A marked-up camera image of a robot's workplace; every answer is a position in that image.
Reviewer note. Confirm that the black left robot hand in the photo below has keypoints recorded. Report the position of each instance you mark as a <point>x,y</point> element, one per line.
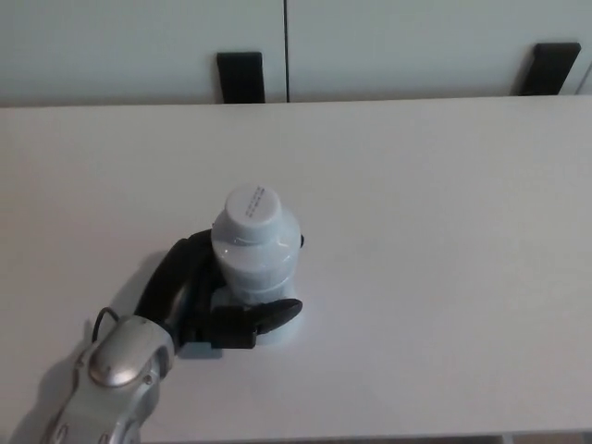
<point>171,282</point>

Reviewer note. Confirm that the white plastic bottle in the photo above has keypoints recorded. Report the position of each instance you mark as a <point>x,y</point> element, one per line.
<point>257,250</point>

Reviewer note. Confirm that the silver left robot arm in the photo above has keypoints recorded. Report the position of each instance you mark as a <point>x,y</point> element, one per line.
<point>106,374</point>

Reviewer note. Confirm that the black table leg bracket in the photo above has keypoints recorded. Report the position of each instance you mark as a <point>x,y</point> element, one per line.
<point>550,69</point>
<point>241,77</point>

